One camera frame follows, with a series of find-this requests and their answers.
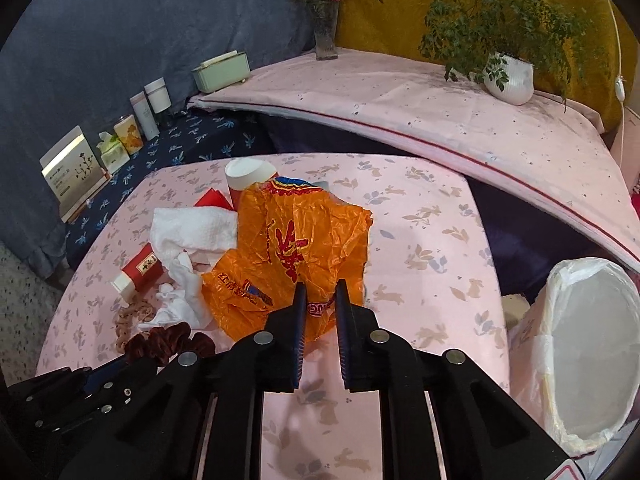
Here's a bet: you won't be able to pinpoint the orange plastic bag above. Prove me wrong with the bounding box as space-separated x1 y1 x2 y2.
202 177 373 341

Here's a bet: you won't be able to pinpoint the red paper box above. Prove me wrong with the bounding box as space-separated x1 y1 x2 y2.
194 188 233 210

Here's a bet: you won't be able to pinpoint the red white paper cup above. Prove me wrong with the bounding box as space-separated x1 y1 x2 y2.
224 157 278 209

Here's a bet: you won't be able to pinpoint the white lined trash bin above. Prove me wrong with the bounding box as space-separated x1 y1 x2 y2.
509 257 639 457

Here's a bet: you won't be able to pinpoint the dark red scrunchie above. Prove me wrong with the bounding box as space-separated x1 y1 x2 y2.
125 322 216 367

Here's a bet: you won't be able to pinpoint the pink rabbit print tablecloth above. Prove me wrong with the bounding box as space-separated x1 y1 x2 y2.
37 154 509 479

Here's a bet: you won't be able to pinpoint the crumpled white tissue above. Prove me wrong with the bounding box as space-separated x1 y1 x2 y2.
138 252 213 330

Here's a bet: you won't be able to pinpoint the white towel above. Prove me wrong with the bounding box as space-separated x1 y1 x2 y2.
150 206 238 268

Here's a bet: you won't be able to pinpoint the red white small box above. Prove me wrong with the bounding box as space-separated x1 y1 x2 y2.
112 243 164 302

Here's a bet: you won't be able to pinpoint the navy floral cloth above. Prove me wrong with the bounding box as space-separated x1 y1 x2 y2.
66 108 274 269

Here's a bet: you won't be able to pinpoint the green tissue pack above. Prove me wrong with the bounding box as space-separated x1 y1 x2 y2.
96 131 130 174

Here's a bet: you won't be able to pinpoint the mint green tissue box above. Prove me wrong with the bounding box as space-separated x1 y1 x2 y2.
192 50 250 93

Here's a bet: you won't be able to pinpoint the pink dotted cloth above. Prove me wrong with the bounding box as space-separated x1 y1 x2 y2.
189 49 639 271

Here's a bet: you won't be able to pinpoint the white tall tube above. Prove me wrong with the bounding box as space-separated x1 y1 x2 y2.
129 91 160 141

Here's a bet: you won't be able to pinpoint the white cylindrical jar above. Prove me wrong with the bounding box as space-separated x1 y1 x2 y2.
144 77 171 114

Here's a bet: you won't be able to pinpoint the glass vase pink flowers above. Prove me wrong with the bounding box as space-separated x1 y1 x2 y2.
294 0 343 61

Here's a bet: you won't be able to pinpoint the green plant white pot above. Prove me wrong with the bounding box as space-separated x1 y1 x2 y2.
378 0 591 96

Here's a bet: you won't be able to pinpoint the beige spiral hair tie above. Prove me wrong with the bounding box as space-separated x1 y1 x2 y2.
114 294 158 354

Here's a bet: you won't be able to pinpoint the white lamp cable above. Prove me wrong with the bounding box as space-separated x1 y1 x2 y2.
603 0 629 172

